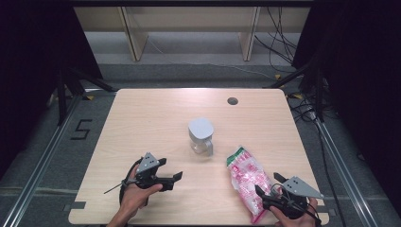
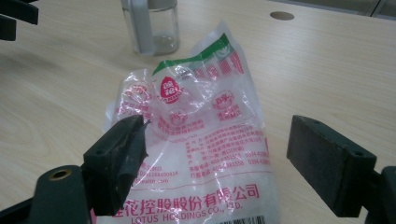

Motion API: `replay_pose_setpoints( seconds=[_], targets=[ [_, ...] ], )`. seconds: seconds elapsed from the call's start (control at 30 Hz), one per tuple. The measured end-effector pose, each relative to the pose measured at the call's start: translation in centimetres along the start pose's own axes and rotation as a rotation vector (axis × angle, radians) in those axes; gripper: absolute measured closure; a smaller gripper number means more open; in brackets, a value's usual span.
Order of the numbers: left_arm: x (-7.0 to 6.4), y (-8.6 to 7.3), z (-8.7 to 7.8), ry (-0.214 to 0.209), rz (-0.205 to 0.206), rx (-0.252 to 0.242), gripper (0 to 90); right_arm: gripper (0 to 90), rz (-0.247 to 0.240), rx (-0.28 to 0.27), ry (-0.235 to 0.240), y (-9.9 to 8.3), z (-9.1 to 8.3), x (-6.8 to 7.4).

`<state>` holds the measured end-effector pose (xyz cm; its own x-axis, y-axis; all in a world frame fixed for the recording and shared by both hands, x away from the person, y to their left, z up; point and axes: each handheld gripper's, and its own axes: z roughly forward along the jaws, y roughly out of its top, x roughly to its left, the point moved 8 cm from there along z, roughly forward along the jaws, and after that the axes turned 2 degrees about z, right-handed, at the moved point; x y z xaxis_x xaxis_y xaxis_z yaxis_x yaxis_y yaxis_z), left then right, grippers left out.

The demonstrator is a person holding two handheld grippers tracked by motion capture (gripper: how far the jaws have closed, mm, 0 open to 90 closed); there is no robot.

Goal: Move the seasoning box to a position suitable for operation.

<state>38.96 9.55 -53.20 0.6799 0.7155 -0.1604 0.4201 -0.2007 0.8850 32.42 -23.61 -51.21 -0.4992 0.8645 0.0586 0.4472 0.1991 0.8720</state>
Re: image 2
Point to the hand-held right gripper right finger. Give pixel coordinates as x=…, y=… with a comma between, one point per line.
x=330, y=168

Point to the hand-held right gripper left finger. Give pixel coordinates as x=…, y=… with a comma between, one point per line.
x=112, y=161

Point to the clear plastic bag red print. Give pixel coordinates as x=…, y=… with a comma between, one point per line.
x=202, y=140

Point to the white container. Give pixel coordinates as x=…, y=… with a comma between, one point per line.
x=165, y=28

